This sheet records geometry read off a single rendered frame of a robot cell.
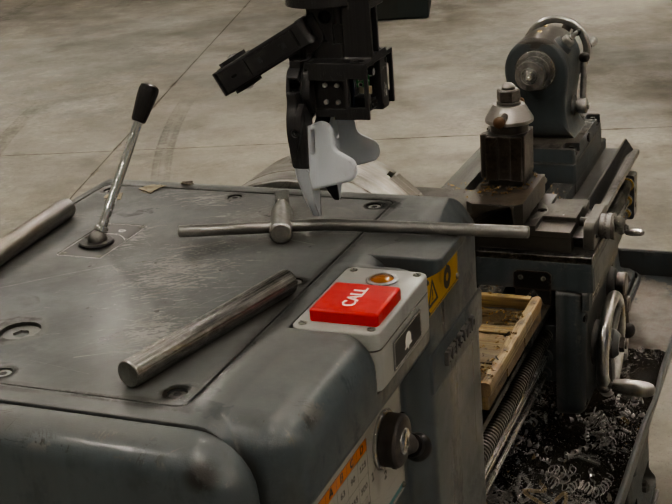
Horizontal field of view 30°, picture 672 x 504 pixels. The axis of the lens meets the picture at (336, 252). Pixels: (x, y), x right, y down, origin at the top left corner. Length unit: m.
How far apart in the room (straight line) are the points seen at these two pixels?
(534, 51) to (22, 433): 1.82
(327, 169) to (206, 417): 0.35
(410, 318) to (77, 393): 0.29
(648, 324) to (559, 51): 0.61
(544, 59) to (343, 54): 1.46
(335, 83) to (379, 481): 0.37
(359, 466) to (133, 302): 0.24
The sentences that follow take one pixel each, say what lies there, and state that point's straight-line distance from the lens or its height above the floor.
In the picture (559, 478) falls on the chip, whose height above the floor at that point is 0.56.
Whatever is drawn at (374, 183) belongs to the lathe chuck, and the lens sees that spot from 1.49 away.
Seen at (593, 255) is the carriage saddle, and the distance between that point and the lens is 2.04.
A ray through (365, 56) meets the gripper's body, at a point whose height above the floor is 1.43.
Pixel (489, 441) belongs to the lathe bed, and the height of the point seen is 0.79.
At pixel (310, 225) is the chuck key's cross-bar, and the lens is 1.21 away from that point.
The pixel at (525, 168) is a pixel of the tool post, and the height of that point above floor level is 1.05.
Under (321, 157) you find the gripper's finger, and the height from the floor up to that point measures 1.34.
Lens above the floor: 1.67
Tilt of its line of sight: 21 degrees down
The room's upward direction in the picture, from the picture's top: 4 degrees counter-clockwise
